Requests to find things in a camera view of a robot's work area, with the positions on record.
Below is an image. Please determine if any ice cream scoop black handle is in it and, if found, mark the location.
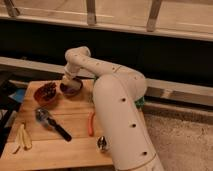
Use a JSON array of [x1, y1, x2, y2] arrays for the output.
[[35, 108, 72, 141]]

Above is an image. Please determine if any green plastic tray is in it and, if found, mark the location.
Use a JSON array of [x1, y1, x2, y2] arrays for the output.
[[135, 97, 145, 108]]

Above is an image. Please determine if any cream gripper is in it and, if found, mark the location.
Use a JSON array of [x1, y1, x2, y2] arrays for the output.
[[61, 64, 80, 87]]

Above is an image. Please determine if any orange carrot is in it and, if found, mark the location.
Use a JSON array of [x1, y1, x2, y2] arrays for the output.
[[88, 112, 95, 136]]

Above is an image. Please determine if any brown bowl with contents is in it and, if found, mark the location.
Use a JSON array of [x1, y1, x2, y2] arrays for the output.
[[34, 82, 57, 106]]

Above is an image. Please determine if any blue object at left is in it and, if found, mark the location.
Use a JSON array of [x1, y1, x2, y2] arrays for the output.
[[11, 89, 26, 103]]

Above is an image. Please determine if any purple bowl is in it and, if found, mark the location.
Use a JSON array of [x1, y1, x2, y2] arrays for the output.
[[60, 78, 83, 97]]

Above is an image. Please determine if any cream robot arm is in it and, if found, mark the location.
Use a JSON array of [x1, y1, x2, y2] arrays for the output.
[[65, 46, 164, 171]]

